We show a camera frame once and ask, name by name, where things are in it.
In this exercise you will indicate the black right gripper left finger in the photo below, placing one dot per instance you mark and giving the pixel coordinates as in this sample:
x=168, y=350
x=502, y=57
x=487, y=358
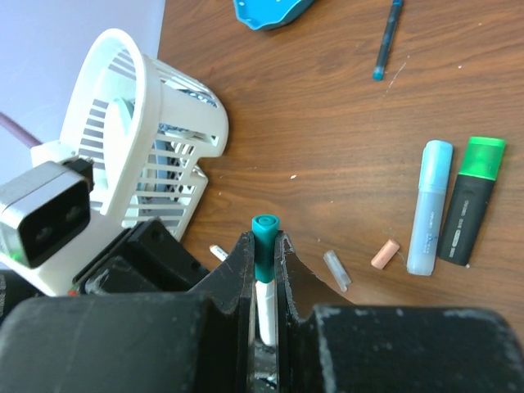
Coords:
x=226, y=354

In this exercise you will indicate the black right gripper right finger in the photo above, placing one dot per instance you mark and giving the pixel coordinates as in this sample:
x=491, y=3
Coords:
x=304, y=362

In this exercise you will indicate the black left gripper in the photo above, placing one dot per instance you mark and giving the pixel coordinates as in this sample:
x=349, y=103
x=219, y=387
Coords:
x=145, y=258

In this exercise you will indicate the clear pen cap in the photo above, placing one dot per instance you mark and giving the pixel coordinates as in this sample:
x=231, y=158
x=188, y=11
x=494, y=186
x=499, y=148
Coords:
x=338, y=271

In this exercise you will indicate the white orange marker pen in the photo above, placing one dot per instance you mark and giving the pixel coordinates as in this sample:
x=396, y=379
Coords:
x=219, y=252

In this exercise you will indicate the teal marker cap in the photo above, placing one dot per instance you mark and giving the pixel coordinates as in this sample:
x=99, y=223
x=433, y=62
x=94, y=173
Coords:
x=265, y=229

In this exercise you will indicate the light blue highlighter pen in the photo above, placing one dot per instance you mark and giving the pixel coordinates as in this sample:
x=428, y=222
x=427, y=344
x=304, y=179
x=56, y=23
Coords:
x=432, y=187

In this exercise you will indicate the black green highlighter pen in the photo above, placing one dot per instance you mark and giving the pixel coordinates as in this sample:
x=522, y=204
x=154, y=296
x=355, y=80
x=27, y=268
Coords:
x=473, y=188

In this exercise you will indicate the blue ballpoint pen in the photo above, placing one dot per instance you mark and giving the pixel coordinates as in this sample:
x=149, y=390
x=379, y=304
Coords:
x=387, y=39

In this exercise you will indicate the white teal marker pen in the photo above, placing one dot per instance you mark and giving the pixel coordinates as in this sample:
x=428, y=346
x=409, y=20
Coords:
x=266, y=309

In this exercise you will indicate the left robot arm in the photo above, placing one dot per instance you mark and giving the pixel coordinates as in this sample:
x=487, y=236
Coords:
x=92, y=240

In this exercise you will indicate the orange pen cap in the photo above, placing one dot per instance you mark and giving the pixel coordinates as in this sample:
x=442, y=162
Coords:
x=385, y=255

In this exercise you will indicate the white plastic basket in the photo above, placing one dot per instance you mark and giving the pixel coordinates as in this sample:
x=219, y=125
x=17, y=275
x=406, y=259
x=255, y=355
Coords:
x=177, y=120

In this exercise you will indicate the beige blue plate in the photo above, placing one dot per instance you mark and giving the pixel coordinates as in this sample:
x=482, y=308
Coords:
x=118, y=118

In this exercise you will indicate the teal dotted plate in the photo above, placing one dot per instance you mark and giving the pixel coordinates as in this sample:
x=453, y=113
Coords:
x=269, y=14

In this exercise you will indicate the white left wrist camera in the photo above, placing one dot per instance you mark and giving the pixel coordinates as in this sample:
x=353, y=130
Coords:
x=42, y=211

